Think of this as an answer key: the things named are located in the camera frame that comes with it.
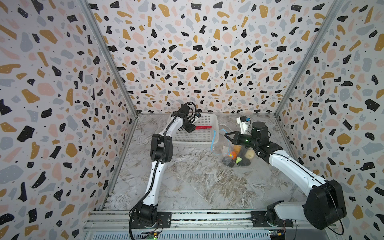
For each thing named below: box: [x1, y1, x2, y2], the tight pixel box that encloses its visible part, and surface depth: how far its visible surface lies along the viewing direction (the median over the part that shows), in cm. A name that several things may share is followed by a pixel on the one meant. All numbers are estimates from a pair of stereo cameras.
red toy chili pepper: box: [195, 125, 212, 130], surface depth 115 cm
